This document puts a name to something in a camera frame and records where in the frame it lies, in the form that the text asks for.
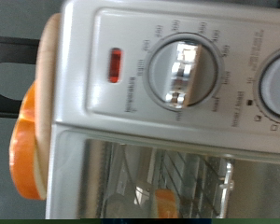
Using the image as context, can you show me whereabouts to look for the silver oven knob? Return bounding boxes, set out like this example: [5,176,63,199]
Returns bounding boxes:
[253,46,280,125]
[144,32,225,110]

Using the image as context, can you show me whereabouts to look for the glass oven door with handle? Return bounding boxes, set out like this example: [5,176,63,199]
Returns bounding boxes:
[46,124,280,220]

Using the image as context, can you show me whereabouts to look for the silver toaster oven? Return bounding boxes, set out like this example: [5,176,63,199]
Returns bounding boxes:
[45,0,280,220]

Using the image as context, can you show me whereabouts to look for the small round wooden board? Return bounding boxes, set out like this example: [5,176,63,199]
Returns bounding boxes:
[33,12,63,200]

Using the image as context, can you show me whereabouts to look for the black metal bookend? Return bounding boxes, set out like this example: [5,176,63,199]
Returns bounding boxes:
[0,35,41,119]

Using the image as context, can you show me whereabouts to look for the wire oven rack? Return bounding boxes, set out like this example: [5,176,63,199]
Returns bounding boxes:
[152,148,237,218]

